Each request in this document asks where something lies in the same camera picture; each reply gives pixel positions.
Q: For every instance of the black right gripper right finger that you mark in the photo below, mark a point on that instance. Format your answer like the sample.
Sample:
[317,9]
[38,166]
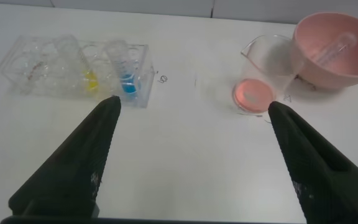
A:
[328,180]

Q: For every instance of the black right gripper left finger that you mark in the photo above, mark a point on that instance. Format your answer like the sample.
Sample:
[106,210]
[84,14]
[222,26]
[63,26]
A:
[73,171]

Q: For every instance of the yellow pigment test tube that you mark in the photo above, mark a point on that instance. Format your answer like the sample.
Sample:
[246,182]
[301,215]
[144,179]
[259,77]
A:
[90,82]

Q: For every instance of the blue pigment test tube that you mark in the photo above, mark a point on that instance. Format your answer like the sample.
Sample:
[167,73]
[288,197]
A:
[127,85]

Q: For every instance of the clear plastic test tube rack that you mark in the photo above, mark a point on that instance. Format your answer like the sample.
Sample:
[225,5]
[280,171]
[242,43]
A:
[42,71]

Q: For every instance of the clear plastic measuring beaker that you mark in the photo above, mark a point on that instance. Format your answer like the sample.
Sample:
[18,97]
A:
[253,96]

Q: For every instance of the pink plastic bowl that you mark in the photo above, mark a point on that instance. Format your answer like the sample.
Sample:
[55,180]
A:
[353,74]

